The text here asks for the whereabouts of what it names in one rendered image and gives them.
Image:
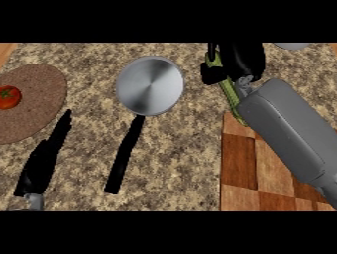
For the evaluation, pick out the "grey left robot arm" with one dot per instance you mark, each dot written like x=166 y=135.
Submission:
x=35 y=202

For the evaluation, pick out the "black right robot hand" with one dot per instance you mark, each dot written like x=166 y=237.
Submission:
x=240 y=61

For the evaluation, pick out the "grey round object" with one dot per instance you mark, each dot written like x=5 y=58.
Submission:
x=293 y=45

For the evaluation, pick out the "checkered wooden cutting board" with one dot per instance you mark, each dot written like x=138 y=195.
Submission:
x=255 y=175

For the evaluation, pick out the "green squash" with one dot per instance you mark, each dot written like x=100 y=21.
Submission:
x=230 y=91

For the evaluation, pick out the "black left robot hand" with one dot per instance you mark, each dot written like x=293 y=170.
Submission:
x=42 y=165

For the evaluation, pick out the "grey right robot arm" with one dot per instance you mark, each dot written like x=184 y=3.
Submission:
x=293 y=139

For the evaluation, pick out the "red tomato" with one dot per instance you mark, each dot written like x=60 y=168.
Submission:
x=5 y=97

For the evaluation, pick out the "round brown placemat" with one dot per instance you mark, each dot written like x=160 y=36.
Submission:
x=26 y=105

